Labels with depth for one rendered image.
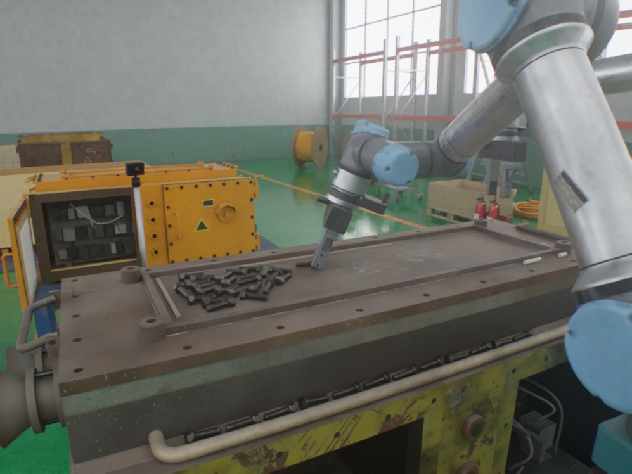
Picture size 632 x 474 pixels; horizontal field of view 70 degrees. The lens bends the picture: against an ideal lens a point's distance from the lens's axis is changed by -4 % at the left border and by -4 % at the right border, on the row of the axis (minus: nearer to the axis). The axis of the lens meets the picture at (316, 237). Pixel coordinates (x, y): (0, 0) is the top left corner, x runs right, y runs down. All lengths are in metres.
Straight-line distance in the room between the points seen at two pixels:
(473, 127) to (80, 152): 8.51
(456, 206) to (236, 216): 4.84
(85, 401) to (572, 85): 0.72
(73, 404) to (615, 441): 0.71
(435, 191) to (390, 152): 7.18
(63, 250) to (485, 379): 3.01
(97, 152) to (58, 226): 5.63
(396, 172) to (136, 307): 0.54
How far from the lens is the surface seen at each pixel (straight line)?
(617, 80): 1.12
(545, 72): 0.59
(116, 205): 3.50
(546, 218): 6.64
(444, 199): 7.92
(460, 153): 0.93
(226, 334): 0.78
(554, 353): 1.14
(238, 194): 3.47
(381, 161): 0.89
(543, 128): 0.58
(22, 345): 0.85
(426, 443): 0.96
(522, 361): 1.06
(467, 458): 1.08
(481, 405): 1.02
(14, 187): 6.53
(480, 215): 6.95
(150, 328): 0.77
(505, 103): 0.83
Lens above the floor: 1.71
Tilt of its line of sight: 15 degrees down
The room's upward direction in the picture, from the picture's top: straight up
